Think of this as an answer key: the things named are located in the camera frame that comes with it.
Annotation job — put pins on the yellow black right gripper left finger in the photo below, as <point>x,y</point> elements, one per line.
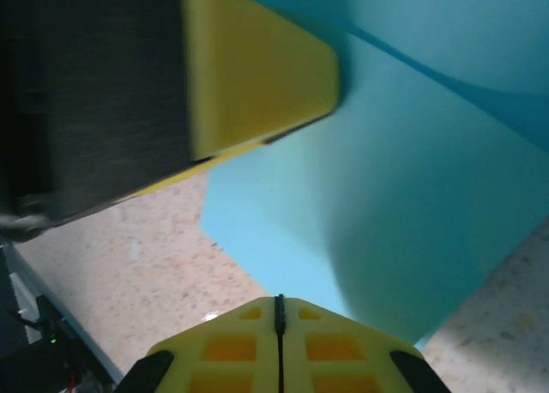
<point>231,350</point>

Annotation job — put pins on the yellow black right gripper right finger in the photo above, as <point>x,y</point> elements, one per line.
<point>334,350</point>

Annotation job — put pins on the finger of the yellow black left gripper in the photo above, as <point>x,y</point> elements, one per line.
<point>171,179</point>
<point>257,67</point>

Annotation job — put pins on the light blue paper sheet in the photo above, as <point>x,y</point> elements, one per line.
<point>386,195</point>

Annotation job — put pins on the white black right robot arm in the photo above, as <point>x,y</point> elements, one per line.
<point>43,367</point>

